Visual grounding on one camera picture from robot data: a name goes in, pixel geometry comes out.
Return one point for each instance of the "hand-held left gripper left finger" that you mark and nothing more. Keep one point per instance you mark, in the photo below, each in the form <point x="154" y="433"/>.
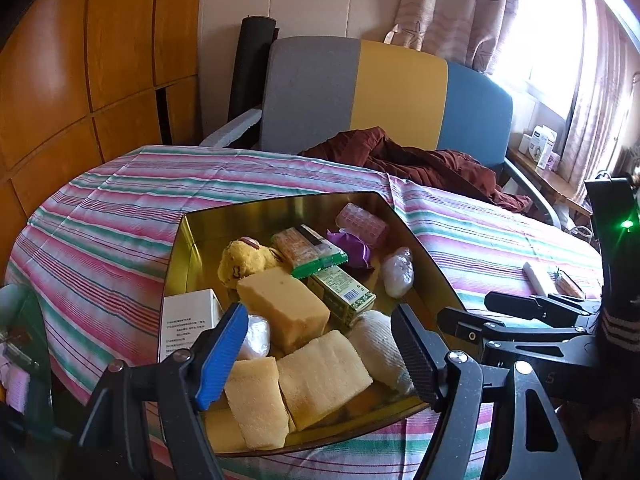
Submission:
<point x="225" y="355"/>

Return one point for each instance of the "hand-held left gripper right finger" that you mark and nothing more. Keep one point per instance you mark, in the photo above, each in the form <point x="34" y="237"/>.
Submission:
<point x="417" y="355"/>

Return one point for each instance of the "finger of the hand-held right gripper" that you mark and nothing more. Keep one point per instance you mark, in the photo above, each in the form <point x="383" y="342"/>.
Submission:
<point x="515" y="302"/>
<point x="465" y="325"/>

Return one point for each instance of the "white plastic bag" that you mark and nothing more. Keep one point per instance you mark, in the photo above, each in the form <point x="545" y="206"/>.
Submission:
<point x="398" y="272"/>
<point x="255" y="337"/>

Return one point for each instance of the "beige sock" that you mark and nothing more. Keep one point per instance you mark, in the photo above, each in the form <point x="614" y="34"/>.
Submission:
<point x="380" y="347"/>

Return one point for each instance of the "pale yellow sponge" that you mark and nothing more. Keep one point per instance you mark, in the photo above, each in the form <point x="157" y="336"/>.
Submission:
<point x="322" y="377"/>
<point x="260" y="405"/>

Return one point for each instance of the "thick orange-yellow sponge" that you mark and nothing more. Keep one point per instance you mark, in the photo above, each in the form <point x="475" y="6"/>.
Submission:
<point x="282" y="305"/>

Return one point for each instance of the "yellow plush toy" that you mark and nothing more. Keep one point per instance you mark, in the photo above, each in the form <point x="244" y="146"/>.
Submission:
<point x="240" y="262"/>

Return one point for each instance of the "small green box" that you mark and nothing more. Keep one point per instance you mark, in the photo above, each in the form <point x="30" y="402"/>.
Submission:
<point x="342" y="295"/>

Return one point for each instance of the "purple pouch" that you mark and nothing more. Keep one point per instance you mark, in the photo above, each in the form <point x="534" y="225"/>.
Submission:
<point x="352" y="249"/>

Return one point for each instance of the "gold metal tin tray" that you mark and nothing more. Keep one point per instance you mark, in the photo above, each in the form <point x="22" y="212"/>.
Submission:
<point x="220" y="225"/>

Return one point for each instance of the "green snack packet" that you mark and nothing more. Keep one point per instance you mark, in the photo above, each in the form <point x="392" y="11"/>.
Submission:
<point x="310" y="250"/>

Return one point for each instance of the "white tube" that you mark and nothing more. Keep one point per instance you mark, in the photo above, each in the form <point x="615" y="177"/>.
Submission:
<point x="537" y="277"/>

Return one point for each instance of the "white carton box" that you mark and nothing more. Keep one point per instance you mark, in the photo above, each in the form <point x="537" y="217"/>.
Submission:
<point x="187" y="320"/>

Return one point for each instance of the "small orange packet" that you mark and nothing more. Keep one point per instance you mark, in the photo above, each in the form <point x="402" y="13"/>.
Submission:
<point x="570" y="285"/>

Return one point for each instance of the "wooden side shelf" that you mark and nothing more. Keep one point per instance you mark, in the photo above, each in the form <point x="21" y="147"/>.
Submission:
<point x="545" y="182"/>

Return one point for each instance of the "small purple box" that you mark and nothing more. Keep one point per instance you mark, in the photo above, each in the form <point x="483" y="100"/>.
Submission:
<point x="554" y="161"/>

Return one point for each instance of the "white carton with blue label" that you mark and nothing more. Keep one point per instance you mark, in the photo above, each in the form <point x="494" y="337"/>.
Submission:
<point x="545" y="142"/>

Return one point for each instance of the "small white box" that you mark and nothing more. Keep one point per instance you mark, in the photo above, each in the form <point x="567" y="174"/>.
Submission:
<point x="526" y="144"/>

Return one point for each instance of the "pink translucent box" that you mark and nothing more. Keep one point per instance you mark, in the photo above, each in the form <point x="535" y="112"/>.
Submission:
<point x="360" y="220"/>

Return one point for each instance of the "dark red jacket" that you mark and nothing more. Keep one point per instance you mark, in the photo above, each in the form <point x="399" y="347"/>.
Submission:
<point x="425" y="165"/>

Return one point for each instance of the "striped tablecloth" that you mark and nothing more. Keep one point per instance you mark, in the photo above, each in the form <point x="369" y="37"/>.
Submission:
<point x="100" y="220"/>

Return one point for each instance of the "glass side table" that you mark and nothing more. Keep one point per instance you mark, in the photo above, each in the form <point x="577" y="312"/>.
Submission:
<point x="25" y="320"/>

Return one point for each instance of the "grey yellow blue chair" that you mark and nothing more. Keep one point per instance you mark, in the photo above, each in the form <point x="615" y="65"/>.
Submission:
<point x="310" y="90"/>

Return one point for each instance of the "patterned curtain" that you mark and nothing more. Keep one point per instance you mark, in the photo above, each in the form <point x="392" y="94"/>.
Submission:
<point x="450" y="10"/>

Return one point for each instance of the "black rolled mat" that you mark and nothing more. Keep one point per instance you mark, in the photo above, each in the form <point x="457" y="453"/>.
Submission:
<point x="250" y="60"/>

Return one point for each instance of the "wooden wardrobe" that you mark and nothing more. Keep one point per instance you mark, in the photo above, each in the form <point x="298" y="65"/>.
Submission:
<point x="75" y="60"/>

